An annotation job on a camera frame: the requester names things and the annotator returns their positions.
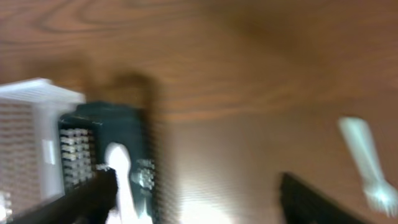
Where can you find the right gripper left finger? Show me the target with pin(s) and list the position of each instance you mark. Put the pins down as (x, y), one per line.
(89, 203)

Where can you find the white plastic fork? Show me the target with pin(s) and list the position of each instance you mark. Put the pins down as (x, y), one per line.
(381, 196)

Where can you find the white plastic spoon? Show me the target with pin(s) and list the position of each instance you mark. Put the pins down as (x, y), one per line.
(117, 158)

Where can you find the white perforated plastic basket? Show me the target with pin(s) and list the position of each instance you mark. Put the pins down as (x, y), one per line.
(31, 171)

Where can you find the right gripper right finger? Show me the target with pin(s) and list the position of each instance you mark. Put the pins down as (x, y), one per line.
(302, 203)

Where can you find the black perforated plastic basket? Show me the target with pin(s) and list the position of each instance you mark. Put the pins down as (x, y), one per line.
(86, 133)

